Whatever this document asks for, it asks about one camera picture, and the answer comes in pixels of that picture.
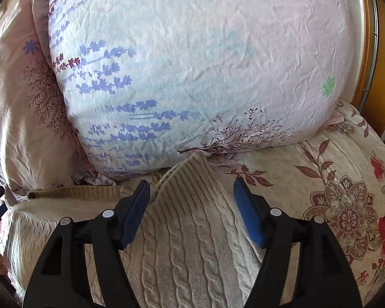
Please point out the lavender print right pillow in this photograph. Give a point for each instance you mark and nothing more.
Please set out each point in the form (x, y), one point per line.
(147, 82)

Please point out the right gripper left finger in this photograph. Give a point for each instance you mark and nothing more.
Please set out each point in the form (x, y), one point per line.
(61, 277)

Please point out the pink floral left pillow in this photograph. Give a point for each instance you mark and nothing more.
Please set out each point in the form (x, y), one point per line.
(38, 149)

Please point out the floral bed quilt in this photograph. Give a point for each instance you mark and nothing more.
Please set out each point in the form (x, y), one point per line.
(339, 174)

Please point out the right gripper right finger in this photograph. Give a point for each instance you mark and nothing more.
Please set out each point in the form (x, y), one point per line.
(303, 265)

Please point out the wooden headboard frame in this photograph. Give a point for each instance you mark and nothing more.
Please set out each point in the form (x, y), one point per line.
(369, 96)

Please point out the beige cable knit sweater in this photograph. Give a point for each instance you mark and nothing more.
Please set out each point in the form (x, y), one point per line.
(191, 249)

